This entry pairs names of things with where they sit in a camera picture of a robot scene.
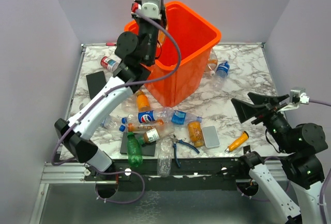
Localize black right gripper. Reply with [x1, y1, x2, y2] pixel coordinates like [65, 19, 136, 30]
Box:
[232, 91, 295, 152]

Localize clear bottle light blue label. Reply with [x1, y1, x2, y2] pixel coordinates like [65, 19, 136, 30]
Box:
[171, 110, 203, 125]

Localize small orange juice bottle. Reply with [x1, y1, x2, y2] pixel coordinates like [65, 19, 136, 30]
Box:
[136, 91, 151, 112]

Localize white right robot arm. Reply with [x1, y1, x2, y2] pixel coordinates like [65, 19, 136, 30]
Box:
[231, 87, 330, 223]

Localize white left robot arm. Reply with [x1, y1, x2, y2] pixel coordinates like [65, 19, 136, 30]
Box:
[54, 0, 167, 180]

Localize orange plastic bin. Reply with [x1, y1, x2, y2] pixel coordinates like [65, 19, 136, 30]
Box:
[124, 1, 222, 107]

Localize orange utility knife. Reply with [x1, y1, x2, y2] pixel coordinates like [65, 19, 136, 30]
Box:
[225, 131, 249, 153]

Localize red screwdriver at back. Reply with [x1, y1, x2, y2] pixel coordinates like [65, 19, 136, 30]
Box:
[106, 42, 116, 47]

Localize red label water bottle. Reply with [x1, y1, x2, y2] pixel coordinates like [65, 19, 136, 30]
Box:
[100, 56, 119, 72]

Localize grey metal tin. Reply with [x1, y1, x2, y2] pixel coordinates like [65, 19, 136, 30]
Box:
[202, 126, 220, 148]

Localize orange bottle near tin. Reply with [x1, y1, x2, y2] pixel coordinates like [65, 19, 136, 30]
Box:
[187, 121, 204, 147]

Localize black foam block left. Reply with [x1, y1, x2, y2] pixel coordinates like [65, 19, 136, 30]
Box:
[86, 71, 106, 100]

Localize pepsi bottle blue label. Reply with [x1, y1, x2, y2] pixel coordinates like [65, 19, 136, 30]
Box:
[121, 107, 174, 124]

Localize clear crushed bottle front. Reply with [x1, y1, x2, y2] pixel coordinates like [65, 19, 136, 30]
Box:
[157, 136, 173, 177]

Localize orange label slim bottle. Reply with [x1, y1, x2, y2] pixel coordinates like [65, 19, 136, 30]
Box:
[119, 119, 164, 133]

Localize brown tea bottle white label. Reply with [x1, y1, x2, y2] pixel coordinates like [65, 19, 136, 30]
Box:
[138, 123, 175, 145]

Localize black foam pad front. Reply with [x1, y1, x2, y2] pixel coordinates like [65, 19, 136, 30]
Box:
[120, 132, 156, 157]

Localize green plastic bottle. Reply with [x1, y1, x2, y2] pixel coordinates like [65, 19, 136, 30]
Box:
[127, 132, 143, 167]

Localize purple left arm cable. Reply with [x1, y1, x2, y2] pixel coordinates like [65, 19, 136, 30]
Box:
[51, 10, 183, 205]

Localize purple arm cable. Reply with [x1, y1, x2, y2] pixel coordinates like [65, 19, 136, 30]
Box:
[51, 10, 183, 205]
[236, 99, 331, 219]

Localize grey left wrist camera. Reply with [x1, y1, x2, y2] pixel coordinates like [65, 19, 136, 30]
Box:
[141, 0, 164, 20]

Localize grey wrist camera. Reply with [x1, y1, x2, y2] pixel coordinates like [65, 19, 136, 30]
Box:
[141, 0, 164, 20]
[280, 87, 310, 112]

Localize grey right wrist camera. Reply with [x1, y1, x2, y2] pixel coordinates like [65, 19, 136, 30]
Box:
[280, 87, 310, 112]

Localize blue handled pliers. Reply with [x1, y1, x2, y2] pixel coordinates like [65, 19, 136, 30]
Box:
[171, 135, 200, 168]

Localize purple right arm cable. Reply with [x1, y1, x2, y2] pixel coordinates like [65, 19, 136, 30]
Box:
[236, 99, 331, 219]

